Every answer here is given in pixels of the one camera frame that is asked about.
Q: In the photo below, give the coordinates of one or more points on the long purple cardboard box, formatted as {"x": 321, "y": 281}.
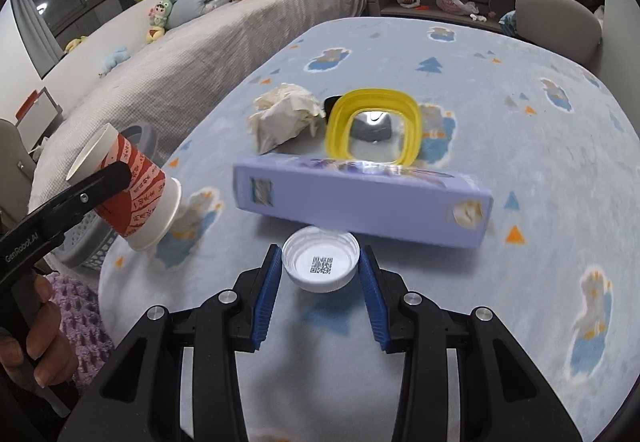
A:
{"x": 360, "y": 202}

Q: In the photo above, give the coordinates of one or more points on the person's left hand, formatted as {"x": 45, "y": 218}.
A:
{"x": 50, "y": 352}

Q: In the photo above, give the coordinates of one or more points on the green plush doll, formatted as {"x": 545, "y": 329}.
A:
{"x": 160, "y": 17}

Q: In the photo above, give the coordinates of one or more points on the grey perforated plastic basket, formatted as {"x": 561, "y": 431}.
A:
{"x": 85, "y": 242}

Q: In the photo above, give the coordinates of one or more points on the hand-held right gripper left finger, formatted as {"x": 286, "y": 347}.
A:
{"x": 267, "y": 297}

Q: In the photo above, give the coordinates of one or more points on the red and white paper cup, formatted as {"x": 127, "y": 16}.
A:
{"x": 145, "y": 202}

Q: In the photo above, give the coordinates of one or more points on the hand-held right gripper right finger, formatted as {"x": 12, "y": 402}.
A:
{"x": 375, "y": 302}

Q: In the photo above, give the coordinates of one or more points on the grey curtain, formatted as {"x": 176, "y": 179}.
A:
{"x": 22, "y": 12}

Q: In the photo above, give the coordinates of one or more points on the red flat item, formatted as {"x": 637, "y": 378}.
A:
{"x": 31, "y": 99}

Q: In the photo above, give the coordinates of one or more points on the light blue plush toy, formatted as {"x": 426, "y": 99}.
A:
{"x": 116, "y": 61}

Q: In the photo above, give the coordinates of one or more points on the yellow plush toy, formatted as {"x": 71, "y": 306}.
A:
{"x": 75, "y": 44}

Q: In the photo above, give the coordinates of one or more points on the white plastic bottle cap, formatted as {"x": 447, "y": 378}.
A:
{"x": 320, "y": 267}

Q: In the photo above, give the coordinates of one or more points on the grey bed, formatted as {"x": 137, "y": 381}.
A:
{"x": 175, "y": 72}

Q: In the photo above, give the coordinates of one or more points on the purple knit clothing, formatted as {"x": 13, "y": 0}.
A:
{"x": 80, "y": 317}

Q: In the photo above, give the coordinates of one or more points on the grey chair back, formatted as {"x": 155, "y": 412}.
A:
{"x": 560, "y": 22}

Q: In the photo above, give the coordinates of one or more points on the grey chair with metal frame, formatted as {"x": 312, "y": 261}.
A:
{"x": 12, "y": 157}

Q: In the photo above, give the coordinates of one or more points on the white cabinet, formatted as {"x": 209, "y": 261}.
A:
{"x": 42, "y": 117}

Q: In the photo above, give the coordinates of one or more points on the blue cloth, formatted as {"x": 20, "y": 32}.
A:
{"x": 507, "y": 22}

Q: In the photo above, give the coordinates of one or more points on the white tissue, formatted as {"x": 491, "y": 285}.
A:
{"x": 285, "y": 117}

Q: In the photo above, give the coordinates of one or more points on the pink plastic bag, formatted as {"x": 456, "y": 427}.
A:
{"x": 452, "y": 3}

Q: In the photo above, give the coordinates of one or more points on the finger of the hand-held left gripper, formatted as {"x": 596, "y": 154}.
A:
{"x": 100, "y": 182}

